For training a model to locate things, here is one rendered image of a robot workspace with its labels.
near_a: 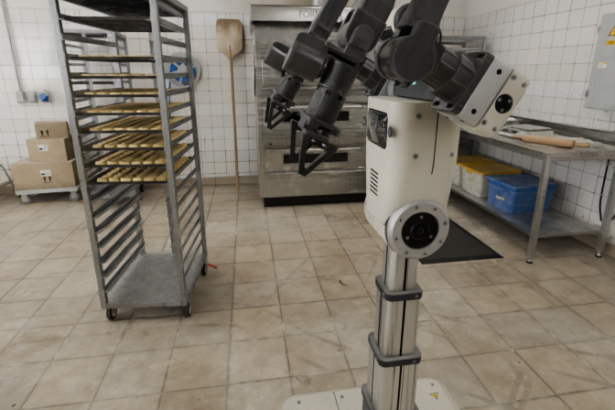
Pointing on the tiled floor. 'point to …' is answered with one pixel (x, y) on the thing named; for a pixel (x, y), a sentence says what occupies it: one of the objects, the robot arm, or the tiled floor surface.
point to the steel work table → (531, 221)
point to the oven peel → (231, 36)
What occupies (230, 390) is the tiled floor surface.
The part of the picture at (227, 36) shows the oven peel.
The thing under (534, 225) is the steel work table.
